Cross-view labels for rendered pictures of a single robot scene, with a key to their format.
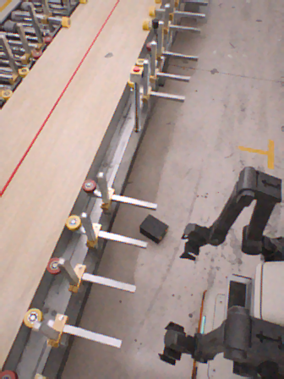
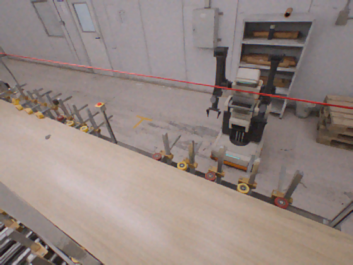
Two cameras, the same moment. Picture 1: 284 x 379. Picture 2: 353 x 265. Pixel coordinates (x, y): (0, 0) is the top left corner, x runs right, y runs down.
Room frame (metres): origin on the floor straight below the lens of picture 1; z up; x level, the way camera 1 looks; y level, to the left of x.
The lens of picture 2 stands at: (0.41, 1.31, 2.12)
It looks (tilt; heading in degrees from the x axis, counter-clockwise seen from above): 40 degrees down; 290
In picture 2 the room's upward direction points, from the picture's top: 7 degrees counter-clockwise
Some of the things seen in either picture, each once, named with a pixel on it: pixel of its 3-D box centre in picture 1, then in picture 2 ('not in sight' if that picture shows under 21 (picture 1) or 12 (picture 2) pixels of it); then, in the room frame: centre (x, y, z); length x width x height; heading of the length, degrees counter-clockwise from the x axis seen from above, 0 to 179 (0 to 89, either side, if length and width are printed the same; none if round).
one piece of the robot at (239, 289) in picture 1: (241, 309); (241, 106); (0.26, -0.44, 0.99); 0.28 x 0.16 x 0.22; 166
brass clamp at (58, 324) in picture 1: (57, 330); (247, 182); (0.19, 0.39, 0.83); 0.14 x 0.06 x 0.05; 166
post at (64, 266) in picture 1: (73, 277); (220, 166); (0.42, 0.34, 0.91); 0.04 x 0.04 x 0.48; 76
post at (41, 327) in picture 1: (52, 334); (251, 179); (0.17, 0.39, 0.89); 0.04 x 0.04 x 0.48; 76
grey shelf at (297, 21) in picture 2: not in sight; (266, 69); (-0.16, -2.00, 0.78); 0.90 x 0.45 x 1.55; 166
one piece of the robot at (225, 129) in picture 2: not in sight; (244, 117); (0.17, -0.81, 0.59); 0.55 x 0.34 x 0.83; 166
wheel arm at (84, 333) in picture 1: (76, 332); (247, 173); (0.19, 0.30, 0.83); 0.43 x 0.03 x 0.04; 76
